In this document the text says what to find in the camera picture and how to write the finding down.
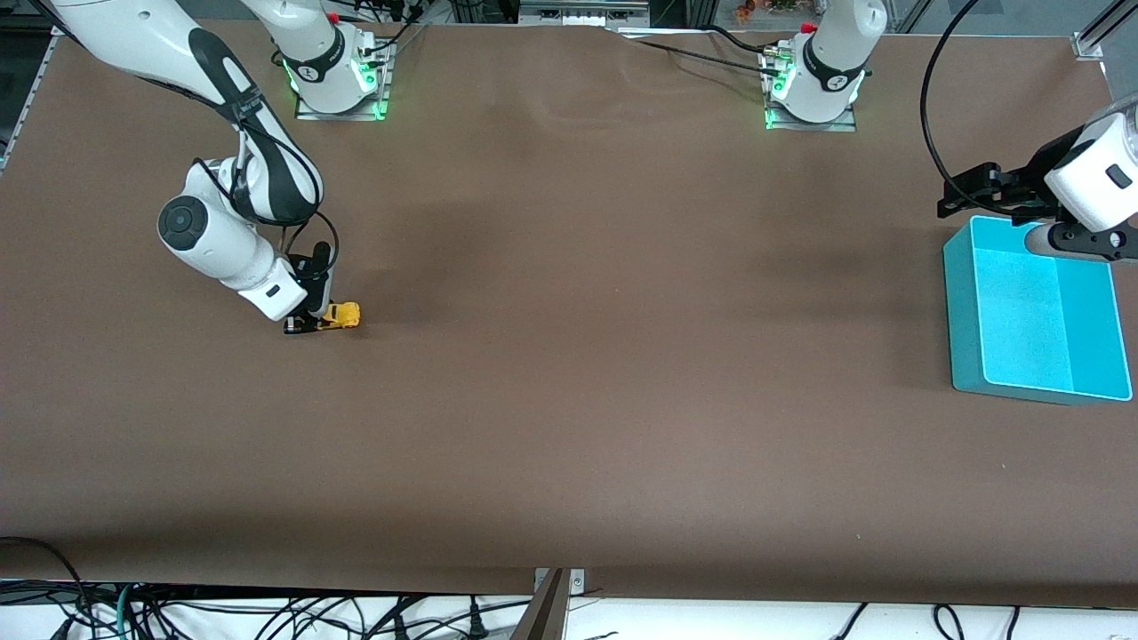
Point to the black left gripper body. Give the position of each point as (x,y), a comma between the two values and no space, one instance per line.
(1022,188)

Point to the yellow beetle toy car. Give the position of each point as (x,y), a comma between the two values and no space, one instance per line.
(342,315)

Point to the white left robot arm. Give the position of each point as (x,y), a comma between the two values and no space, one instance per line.
(831,62)

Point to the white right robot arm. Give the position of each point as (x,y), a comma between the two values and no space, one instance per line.
(213,240)

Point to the turquoise plastic bin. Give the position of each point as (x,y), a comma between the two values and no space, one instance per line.
(1022,329)

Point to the brown table cover sheet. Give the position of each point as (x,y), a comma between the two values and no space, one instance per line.
(569,373)

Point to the small orange background object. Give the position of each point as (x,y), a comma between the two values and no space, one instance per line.
(745,9)

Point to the black power plug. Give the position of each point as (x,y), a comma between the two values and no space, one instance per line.
(477,627)

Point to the grey background device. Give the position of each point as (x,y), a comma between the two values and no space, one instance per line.
(578,13)

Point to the aluminium frame profile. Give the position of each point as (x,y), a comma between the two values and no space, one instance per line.
(1092,43)

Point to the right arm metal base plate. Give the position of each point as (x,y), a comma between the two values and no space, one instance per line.
(342,113)

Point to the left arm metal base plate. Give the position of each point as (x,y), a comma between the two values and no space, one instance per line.
(809,124)

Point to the small metal edge bracket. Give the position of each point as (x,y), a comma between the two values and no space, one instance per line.
(576,581)

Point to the grey metal post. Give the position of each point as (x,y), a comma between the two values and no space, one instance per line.
(544,618)

